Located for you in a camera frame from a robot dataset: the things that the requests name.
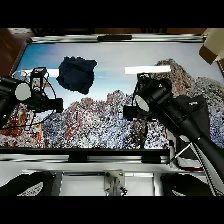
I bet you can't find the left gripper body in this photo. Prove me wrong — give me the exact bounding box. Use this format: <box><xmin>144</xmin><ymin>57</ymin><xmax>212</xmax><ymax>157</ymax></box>
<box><xmin>32</xmin><ymin>96</ymin><xmax>65</xmax><ymax>114</ymax></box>

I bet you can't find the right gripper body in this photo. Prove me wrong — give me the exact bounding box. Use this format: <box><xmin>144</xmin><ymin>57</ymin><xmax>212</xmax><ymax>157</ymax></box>
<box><xmin>122</xmin><ymin>104</ymin><xmax>146</xmax><ymax>122</ymax></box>

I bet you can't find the dark blue garment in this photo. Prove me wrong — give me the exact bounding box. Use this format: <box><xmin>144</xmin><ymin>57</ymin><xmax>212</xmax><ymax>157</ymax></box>
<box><xmin>55</xmin><ymin>56</ymin><xmax>99</xmax><ymax>96</ymax></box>

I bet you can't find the cardboard box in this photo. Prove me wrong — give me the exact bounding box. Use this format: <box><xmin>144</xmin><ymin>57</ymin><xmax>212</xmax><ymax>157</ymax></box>
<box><xmin>198</xmin><ymin>28</ymin><xmax>224</xmax><ymax>66</ymax></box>

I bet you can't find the black cable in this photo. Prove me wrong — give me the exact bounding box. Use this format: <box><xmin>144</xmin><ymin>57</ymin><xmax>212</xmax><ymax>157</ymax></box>
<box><xmin>0</xmin><ymin>75</ymin><xmax>58</xmax><ymax>132</ymax></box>

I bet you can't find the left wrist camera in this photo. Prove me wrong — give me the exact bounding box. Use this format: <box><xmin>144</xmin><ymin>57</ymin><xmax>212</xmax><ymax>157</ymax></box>
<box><xmin>29</xmin><ymin>66</ymin><xmax>50</xmax><ymax>98</ymax></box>

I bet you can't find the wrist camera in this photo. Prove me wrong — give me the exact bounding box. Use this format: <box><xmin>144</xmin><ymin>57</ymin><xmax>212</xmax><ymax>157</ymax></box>
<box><xmin>29</xmin><ymin>66</ymin><xmax>50</xmax><ymax>98</ymax></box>
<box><xmin>136</xmin><ymin>72</ymin><xmax>153</xmax><ymax>88</ymax></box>

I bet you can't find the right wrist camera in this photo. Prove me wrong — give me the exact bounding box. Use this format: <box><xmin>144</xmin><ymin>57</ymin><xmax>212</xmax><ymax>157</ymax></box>
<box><xmin>136</xmin><ymin>72</ymin><xmax>153</xmax><ymax>88</ymax></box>

